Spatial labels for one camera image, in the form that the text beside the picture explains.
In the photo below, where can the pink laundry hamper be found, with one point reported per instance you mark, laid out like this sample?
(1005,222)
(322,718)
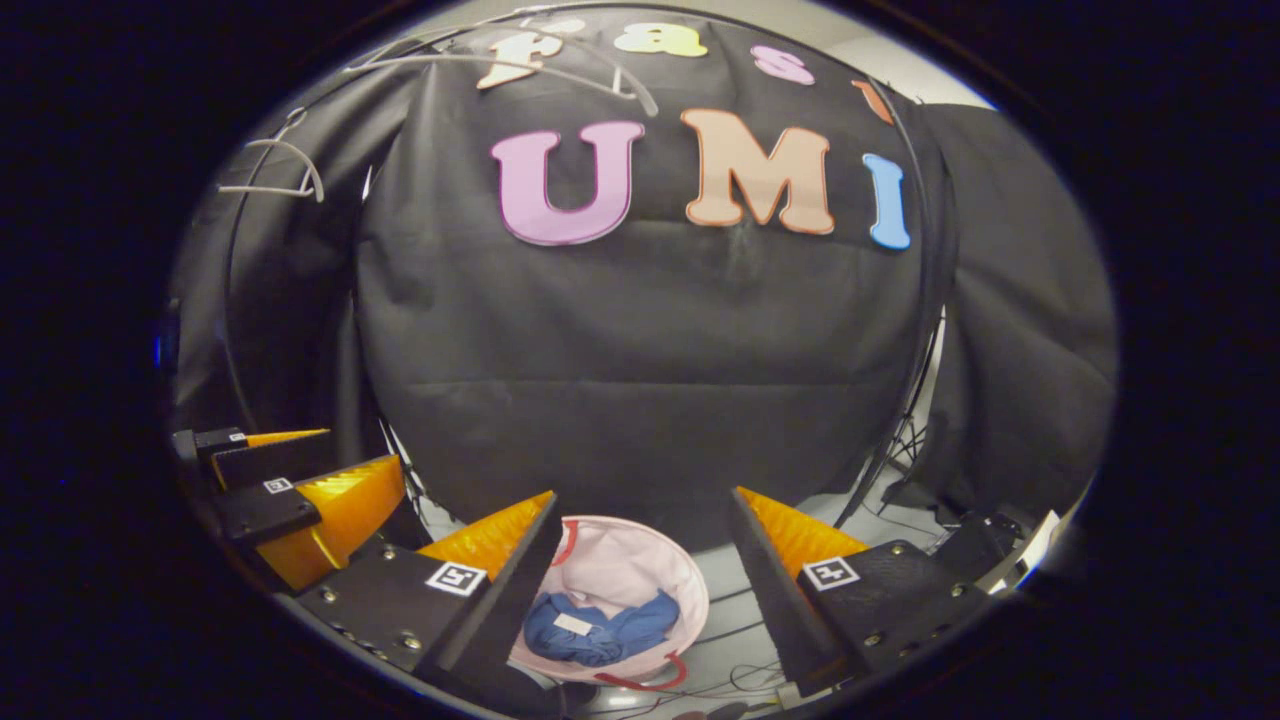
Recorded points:
(620,560)

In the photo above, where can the dark device with blue light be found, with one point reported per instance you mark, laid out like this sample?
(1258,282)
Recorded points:
(159,350)

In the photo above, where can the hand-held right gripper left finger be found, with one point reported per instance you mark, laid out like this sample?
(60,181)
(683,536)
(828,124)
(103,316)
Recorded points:
(510,590)

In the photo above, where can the black backdrop cloth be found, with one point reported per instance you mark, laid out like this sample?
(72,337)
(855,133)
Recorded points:
(650,350)

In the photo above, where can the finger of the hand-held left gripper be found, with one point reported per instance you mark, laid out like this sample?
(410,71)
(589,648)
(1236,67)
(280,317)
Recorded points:
(270,462)
(330,510)

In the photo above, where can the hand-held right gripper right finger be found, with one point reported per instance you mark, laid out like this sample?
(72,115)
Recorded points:
(770,590)

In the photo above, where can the black equipment box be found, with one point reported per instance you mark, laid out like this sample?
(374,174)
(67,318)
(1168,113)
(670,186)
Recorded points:
(980,545)

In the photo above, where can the black clothes rack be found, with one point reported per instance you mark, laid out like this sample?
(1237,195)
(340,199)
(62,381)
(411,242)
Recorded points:
(932,200)

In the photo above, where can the white plastic clothes hanger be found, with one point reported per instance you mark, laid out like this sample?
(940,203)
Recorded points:
(260,189)
(420,62)

